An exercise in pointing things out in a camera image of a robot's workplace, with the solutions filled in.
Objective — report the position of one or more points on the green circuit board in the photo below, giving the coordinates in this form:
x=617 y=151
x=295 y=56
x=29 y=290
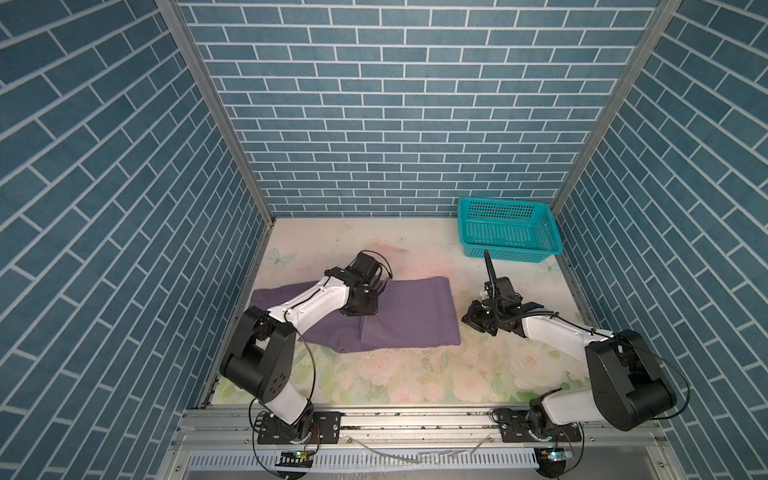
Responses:
x=295 y=459
x=552 y=461

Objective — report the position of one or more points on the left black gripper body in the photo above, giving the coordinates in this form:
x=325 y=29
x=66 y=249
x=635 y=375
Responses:
x=368 y=303

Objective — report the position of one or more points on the left corner metal post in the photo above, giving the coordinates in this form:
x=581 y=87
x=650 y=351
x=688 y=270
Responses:
x=175 y=21

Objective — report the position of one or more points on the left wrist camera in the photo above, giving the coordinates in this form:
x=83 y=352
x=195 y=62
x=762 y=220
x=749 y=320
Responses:
x=367 y=268

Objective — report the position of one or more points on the purple trousers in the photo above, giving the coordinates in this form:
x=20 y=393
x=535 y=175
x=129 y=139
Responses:
x=411 y=314

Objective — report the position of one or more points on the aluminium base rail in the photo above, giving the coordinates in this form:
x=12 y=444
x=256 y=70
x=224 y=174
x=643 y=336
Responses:
x=603 y=453

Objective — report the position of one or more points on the white slotted cable duct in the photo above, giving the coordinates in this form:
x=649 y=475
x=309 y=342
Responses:
x=364 y=461

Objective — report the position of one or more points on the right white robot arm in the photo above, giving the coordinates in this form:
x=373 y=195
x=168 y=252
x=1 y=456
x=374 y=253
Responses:
x=627 y=384

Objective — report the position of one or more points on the left green circuit board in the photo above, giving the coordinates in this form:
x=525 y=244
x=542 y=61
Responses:
x=295 y=459

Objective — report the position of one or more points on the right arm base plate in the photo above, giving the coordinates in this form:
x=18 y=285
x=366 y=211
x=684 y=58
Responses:
x=521 y=426

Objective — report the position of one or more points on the corner metal post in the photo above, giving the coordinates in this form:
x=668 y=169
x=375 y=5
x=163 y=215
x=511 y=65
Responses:
x=175 y=21
x=657 y=24

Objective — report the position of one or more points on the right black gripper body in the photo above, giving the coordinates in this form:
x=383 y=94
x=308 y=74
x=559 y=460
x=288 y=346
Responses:
x=488 y=315

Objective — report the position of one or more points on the right green circuit board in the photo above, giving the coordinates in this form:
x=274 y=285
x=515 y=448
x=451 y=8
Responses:
x=552 y=461

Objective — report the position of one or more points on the teal plastic basket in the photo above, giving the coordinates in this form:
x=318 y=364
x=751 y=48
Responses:
x=510 y=230

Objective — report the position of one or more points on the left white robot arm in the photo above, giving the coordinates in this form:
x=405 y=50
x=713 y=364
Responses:
x=259 y=356

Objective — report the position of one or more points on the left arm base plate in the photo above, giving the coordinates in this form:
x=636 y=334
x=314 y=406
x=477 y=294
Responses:
x=323 y=427

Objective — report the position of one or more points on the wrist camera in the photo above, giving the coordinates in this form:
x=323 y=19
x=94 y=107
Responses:
x=502 y=293
x=367 y=268

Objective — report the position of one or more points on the right corner metal post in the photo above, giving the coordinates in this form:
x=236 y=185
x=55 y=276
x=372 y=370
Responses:
x=657 y=24

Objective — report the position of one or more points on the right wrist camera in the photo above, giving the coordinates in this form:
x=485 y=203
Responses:
x=502 y=293

